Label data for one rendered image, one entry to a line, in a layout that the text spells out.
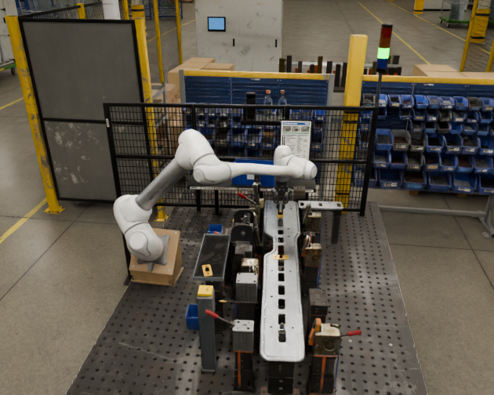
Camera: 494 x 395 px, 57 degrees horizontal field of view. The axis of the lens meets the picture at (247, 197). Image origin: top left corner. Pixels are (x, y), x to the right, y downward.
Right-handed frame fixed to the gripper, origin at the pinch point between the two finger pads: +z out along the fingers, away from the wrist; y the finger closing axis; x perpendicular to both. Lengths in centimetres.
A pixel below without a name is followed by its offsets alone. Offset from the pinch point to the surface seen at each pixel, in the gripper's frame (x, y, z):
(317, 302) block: -86, 16, 2
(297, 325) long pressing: -98, 7, 5
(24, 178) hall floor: 253, -318, 104
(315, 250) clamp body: -43.1, 18.6, 1.6
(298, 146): 55, 12, -21
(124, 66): 162, -142, -54
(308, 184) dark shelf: 39.5, 20.0, 1.6
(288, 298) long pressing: -80, 3, 5
